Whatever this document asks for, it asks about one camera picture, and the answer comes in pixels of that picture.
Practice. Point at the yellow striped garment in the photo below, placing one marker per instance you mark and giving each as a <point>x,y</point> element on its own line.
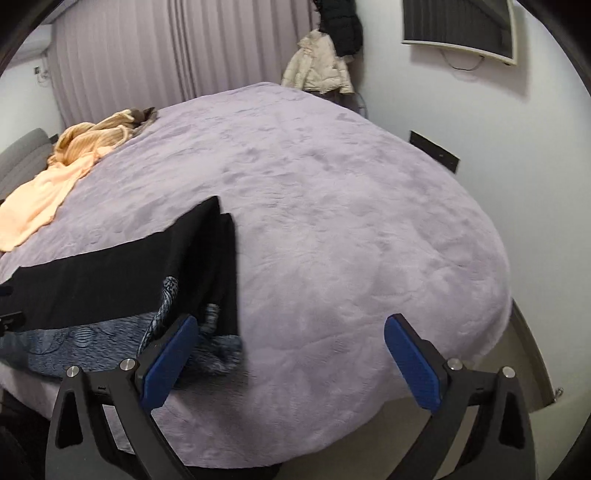
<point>92,136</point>

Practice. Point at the grey-brown cloth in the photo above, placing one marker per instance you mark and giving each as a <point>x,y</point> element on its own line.
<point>143,119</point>

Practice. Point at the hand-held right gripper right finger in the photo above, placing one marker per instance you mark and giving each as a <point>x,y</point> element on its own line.
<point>413,364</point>

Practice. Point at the black wall plate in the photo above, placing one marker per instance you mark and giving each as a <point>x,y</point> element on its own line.
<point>434,151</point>

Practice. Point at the black pants with patterned lining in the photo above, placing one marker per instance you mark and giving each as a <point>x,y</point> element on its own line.
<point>115,277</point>

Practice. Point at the purple plush blanket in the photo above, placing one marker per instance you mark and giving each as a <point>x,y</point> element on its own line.
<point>323,207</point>

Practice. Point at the black jacket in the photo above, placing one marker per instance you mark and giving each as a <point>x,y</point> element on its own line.
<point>341,25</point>

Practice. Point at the wall-mounted screen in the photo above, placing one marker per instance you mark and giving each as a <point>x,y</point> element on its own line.
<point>457,25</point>

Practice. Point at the grey padded headboard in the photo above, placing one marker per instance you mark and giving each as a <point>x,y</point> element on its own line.
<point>21,152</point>

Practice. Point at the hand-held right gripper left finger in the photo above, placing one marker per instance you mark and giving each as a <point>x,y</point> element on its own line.
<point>168,360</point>

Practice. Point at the beige bed frame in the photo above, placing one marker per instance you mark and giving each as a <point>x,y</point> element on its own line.
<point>521,369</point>

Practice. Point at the orange cloth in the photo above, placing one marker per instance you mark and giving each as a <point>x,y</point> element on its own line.
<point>37,198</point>

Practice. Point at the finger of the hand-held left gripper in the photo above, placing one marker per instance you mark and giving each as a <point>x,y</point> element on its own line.
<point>11,321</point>

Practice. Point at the white air conditioner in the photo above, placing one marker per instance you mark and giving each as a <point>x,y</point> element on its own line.
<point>34,44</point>

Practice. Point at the pleated curtain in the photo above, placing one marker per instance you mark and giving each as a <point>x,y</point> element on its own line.
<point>161,50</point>

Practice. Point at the beige puffer jacket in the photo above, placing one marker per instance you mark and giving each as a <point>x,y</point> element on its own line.
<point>316,64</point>

